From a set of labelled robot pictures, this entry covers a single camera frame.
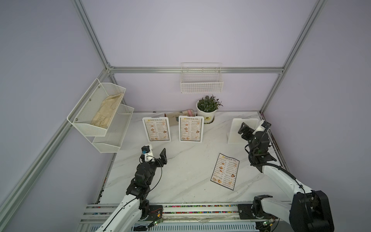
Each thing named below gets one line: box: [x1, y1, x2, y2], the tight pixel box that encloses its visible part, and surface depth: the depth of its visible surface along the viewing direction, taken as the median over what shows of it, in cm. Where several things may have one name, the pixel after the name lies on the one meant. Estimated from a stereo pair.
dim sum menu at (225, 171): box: [210, 152, 241, 191], surface depth 90 cm
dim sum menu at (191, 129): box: [179, 116, 203, 142], surface depth 97 cm
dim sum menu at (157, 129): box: [143, 118, 171, 142], surface depth 97 cm
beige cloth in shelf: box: [90, 92, 124, 130], surface depth 81 cm
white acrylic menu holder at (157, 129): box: [142, 116, 172, 143], surface depth 95 cm
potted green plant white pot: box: [196, 94, 224, 125], surface depth 105 cm
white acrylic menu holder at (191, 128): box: [178, 115, 205, 143], surface depth 97 cm
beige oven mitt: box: [166, 109, 196, 118], surface depth 121 cm
